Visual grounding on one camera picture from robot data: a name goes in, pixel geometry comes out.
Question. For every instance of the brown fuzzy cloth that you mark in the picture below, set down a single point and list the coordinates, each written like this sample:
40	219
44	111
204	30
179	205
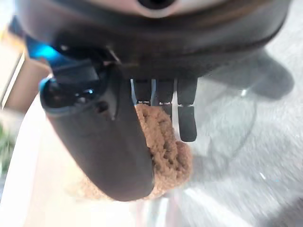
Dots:
165	151

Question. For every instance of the round glass table top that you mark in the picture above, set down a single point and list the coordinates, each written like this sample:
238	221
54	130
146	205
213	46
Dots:
220	123

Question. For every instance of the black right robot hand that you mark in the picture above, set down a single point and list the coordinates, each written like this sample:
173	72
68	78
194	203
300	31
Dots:
99	132

